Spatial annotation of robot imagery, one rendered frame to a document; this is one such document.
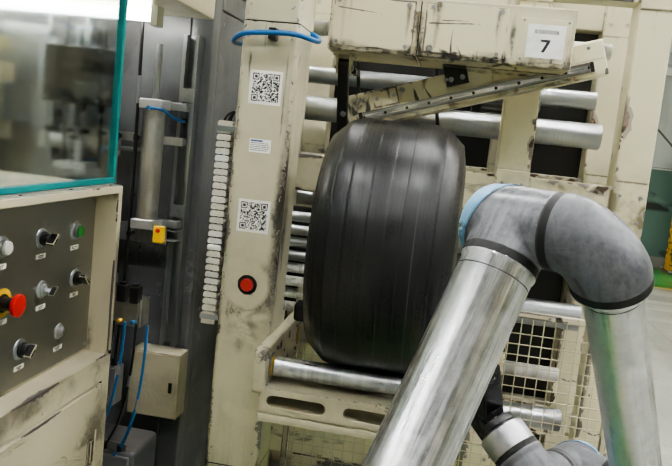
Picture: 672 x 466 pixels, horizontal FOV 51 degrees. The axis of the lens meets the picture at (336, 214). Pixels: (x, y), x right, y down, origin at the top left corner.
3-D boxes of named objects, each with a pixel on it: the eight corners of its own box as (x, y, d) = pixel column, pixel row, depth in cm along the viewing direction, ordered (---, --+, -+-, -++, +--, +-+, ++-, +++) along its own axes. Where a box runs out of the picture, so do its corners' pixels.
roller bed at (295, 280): (259, 309, 205) (269, 207, 201) (272, 298, 219) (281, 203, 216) (326, 319, 202) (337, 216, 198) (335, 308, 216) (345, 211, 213)
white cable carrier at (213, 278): (200, 322, 167) (217, 119, 162) (207, 317, 172) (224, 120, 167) (218, 325, 167) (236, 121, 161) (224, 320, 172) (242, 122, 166)
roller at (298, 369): (266, 366, 155) (272, 350, 159) (268, 379, 158) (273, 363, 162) (426, 392, 150) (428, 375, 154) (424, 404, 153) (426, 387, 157)
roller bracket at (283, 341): (250, 393, 154) (254, 349, 153) (291, 343, 193) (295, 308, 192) (264, 395, 153) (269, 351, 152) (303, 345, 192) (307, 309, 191)
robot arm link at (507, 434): (503, 451, 125) (543, 427, 129) (486, 427, 128) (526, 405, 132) (488, 470, 132) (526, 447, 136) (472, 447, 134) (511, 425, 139)
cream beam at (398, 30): (325, 49, 181) (332, -10, 179) (341, 60, 206) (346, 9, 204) (571, 71, 172) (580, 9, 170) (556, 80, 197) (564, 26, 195)
